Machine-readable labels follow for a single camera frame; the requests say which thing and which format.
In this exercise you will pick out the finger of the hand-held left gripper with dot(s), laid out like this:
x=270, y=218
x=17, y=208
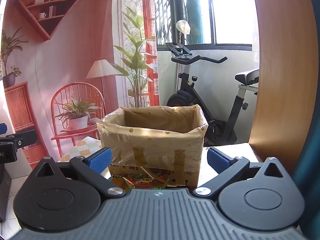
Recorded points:
x=25, y=137
x=2, y=128

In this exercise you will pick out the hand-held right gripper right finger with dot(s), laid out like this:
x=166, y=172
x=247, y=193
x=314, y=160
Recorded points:
x=218, y=160

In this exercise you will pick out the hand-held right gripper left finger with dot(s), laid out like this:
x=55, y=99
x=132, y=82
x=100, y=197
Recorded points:
x=100, y=160

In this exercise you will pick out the red and green snack packet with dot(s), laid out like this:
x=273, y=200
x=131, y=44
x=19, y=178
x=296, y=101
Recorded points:
x=143, y=180

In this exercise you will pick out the plastic-lined cardboard box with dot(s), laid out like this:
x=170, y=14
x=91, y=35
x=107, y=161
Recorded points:
x=155, y=142

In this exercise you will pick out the checked floral tablecloth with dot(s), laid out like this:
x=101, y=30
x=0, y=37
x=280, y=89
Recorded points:
x=82, y=148

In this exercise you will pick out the black exercise bike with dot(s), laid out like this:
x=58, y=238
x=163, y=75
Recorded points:
x=192, y=97

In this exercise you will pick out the dark teal cloth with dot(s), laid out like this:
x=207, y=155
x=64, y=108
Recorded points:
x=308, y=175

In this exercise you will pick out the wooden panel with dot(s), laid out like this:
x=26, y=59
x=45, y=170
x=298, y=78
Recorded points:
x=282, y=80

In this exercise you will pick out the white plastic bag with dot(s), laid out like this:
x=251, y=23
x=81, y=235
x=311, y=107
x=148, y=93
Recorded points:
x=183, y=27

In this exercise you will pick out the window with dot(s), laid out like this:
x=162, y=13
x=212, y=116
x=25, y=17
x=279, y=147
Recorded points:
x=225, y=12

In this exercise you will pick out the printed wall backdrop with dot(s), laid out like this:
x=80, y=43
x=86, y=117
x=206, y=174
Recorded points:
x=75, y=55

